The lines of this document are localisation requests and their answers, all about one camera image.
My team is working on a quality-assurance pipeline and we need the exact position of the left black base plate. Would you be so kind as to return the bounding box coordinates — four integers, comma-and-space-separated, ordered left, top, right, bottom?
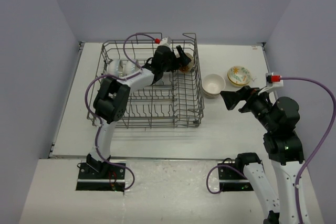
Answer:
76, 163, 125, 192

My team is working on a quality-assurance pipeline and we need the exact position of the white blue-striped bowl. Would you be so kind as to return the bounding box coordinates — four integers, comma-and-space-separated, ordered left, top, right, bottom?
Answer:
123, 60, 139, 76
106, 59, 123, 78

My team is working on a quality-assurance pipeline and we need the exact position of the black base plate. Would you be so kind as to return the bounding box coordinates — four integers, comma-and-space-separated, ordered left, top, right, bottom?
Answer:
76, 163, 125, 192
217, 167, 253, 192

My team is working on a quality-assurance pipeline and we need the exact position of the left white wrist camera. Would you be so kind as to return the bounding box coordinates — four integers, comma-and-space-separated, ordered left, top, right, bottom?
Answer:
154, 37, 172, 48

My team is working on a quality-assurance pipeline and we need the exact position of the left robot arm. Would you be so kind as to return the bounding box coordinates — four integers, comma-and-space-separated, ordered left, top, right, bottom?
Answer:
85, 46, 192, 178

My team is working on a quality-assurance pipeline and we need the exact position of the grey wire dish rack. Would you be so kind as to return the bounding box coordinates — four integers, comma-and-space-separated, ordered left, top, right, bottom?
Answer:
96, 33, 204, 128

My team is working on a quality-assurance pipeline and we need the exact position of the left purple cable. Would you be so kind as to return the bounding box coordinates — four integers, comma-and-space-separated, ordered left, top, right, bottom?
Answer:
84, 33, 161, 190

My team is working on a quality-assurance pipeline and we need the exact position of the beige floral bowl front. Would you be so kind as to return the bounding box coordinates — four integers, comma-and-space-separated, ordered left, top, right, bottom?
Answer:
203, 91, 221, 99

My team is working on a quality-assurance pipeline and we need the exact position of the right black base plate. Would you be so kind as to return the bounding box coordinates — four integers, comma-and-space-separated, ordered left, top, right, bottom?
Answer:
217, 167, 253, 192

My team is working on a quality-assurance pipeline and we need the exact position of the white green floral bowl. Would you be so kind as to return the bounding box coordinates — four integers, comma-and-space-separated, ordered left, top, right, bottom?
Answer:
227, 66, 252, 87

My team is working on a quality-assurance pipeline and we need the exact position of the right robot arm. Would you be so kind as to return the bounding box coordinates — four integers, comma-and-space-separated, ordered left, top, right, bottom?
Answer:
220, 86, 311, 223

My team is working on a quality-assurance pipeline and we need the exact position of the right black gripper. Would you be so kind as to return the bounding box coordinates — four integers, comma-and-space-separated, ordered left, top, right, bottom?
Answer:
220, 84, 277, 131

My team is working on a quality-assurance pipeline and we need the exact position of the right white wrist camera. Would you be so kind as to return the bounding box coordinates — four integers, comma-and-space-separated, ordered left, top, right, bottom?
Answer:
258, 72, 284, 95

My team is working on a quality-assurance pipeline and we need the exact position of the beige floral bowl back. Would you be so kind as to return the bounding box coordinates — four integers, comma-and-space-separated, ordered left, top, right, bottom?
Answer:
179, 52, 194, 73

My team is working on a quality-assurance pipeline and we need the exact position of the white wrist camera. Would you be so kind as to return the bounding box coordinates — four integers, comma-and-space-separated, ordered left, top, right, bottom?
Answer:
258, 72, 284, 95
154, 37, 172, 48

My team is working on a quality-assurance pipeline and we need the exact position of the beige floral bowl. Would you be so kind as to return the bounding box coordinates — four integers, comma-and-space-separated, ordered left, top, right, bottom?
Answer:
203, 91, 221, 99
179, 52, 194, 73
202, 73, 226, 96

